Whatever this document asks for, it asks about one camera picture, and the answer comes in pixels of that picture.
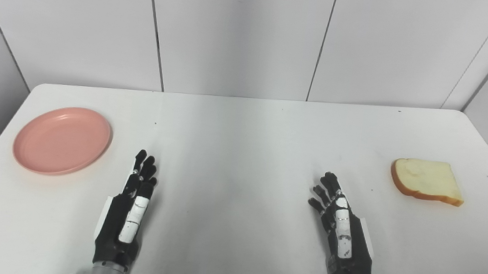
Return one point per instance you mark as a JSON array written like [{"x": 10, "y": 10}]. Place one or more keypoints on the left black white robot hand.
[{"x": 117, "y": 227}]

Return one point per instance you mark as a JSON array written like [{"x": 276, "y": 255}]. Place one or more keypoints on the pink round plate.
[{"x": 62, "y": 140}]

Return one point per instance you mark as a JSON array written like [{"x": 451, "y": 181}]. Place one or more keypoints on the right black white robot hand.
[{"x": 349, "y": 243}]

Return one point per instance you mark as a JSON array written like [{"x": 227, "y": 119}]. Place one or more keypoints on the slice of white bread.
[{"x": 428, "y": 179}]

